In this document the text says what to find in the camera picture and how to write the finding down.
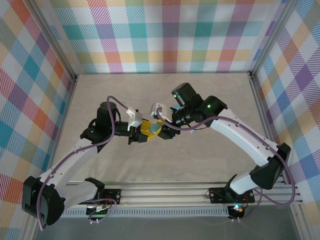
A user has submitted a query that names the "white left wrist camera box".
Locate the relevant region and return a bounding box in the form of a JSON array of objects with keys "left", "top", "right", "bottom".
[{"left": 126, "top": 109, "right": 144, "bottom": 131}]

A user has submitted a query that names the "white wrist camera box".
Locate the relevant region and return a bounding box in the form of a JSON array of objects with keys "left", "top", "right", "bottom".
[
  {"left": 149, "top": 102, "right": 167, "bottom": 120},
  {"left": 126, "top": 109, "right": 144, "bottom": 131}
]

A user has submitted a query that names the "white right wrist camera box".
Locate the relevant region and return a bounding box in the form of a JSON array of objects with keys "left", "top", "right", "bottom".
[{"left": 149, "top": 102, "right": 167, "bottom": 120}]

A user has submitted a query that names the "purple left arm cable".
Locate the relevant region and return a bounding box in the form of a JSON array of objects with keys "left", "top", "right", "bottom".
[{"left": 36, "top": 95, "right": 133, "bottom": 231}]

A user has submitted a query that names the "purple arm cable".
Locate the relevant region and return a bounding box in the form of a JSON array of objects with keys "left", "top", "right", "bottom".
[
  {"left": 156, "top": 107, "right": 296, "bottom": 223},
  {"left": 36, "top": 95, "right": 133, "bottom": 231}
]

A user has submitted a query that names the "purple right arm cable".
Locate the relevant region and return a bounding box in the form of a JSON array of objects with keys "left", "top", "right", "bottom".
[{"left": 156, "top": 107, "right": 296, "bottom": 223}]

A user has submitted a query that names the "aluminium frame rail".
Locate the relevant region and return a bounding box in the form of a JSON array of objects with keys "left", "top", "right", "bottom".
[
  {"left": 248, "top": 71, "right": 310, "bottom": 240},
  {"left": 23, "top": 74, "right": 80, "bottom": 240}
]

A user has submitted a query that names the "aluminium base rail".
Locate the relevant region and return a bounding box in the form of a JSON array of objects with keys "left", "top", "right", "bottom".
[{"left": 63, "top": 181, "right": 303, "bottom": 206}]

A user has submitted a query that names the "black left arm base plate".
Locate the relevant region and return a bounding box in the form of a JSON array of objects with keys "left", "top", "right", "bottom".
[{"left": 99, "top": 188, "right": 123, "bottom": 205}]

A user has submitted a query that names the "grey slotted cable duct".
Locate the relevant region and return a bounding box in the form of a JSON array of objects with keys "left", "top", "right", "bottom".
[{"left": 59, "top": 208, "right": 230, "bottom": 219}]

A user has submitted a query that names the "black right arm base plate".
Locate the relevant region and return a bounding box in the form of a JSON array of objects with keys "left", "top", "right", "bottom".
[{"left": 208, "top": 186, "right": 256, "bottom": 204}]

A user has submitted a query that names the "aluminium frame post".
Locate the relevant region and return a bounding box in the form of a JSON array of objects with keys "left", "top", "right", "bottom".
[
  {"left": 248, "top": 0, "right": 300, "bottom": 78},
  {"left": 26, "top": 0, "right": 80, "bottom": 85}
]

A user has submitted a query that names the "grey metal base plate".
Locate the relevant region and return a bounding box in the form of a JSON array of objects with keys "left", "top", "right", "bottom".
[{"left": 32, "top": 216, "right": 301, "bottom": 240}]

